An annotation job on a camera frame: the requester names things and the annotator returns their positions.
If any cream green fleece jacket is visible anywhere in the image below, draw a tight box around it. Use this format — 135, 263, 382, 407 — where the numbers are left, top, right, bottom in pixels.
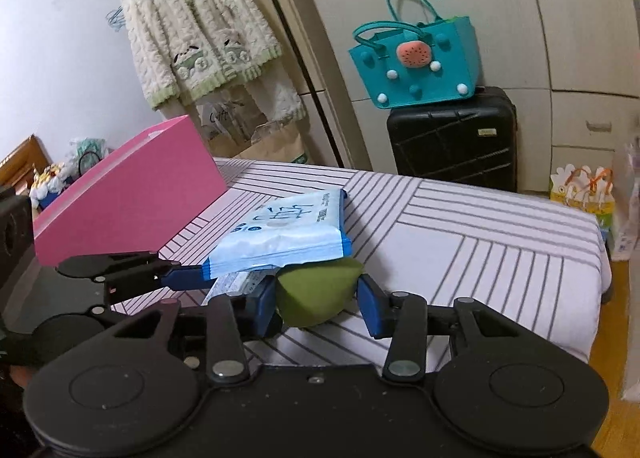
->
119, 0, 284, 111

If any brown paper bag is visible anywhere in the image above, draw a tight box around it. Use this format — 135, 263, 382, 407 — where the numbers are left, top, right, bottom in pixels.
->
195, 98, 312, 167

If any wooden nightstand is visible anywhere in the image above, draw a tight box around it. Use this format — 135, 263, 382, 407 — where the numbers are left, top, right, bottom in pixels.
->
0, 134, 54, 189

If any striped bedsheet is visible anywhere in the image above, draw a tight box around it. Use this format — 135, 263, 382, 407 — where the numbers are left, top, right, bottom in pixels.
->
110, 157, 614, 370

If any beige wardrobe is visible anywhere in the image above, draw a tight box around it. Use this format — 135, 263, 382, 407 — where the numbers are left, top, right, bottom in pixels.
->
250, 0, 640, 219

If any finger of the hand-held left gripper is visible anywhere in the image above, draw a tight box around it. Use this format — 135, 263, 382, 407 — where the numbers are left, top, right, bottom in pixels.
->
89, 298, 182, 327
55, 250, 218, 299

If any white plastic bag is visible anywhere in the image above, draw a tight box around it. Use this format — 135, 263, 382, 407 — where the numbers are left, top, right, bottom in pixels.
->
65, 137, 110, 175

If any blue wet wipes pack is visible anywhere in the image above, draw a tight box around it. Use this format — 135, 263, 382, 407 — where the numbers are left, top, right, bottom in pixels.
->
207, 188, 354, 275

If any white printed packet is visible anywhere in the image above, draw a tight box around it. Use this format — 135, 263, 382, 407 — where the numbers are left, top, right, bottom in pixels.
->
202, 270, 281, 302

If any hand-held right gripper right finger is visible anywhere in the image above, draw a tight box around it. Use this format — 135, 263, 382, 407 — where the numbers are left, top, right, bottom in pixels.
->
356, 274, 532, 382

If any pile of small plush toys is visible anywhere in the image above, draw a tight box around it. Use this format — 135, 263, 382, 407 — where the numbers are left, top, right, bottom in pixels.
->
29, 163, 69, 211

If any black suitcase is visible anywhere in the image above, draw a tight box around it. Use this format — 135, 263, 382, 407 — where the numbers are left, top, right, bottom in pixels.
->
386, 86, 519, 194

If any translucent plastic bag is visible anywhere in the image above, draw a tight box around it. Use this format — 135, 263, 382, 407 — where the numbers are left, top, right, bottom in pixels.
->
607, 135, 640, 261

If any yellow gift bag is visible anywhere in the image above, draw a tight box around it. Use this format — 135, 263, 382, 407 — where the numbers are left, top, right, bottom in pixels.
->
550, 164, 616, 235

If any pink storage box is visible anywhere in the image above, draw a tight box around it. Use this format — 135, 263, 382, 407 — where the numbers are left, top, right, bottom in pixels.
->
32, 115, 229, 267

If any teal felt handbag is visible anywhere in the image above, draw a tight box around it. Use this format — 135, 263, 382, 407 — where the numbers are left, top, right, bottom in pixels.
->
348, 0, 482, 110

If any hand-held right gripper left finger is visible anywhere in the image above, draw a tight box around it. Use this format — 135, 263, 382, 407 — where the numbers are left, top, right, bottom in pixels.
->
114, 279, 282, 386

